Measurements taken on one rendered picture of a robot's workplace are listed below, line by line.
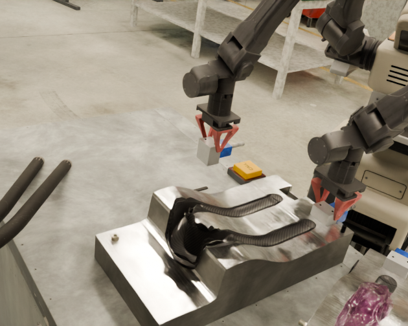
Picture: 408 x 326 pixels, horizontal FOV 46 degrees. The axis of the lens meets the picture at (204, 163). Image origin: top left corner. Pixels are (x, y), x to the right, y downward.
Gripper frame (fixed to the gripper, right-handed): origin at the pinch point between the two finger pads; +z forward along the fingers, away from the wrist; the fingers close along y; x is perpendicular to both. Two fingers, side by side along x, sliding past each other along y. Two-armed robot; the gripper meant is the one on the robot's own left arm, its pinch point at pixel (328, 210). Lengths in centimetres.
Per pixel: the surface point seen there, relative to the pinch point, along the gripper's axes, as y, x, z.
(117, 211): -31.0, -37.2, 11.2
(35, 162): -54, -49, 8
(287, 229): -0.8, -11.3, 2.6
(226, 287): 7.2, -34.5, 2.4
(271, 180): -17.3, -1.7, 1.9
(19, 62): -350, 30, 95
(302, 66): -225, 240, 67
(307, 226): 0.5, -6.6, 2.2
